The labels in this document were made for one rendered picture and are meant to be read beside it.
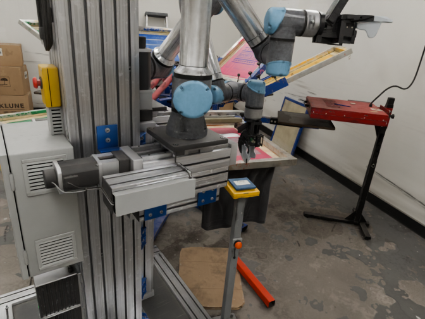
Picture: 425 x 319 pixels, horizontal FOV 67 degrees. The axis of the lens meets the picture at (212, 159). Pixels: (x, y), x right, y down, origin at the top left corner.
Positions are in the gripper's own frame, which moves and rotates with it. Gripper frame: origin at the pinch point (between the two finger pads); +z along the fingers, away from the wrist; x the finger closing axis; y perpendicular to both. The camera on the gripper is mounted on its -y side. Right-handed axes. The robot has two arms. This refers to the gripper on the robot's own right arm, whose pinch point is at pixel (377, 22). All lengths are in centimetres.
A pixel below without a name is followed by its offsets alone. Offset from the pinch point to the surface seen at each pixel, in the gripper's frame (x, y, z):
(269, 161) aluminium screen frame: -60, 61, -9
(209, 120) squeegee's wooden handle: -110, 48, -35
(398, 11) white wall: -200, -49, 152
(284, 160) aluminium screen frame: -62, 61, 1
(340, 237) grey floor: -137, 150, 92
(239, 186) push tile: -35, 66, -30
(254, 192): -34, 69, -23
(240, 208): -39, 79, -28
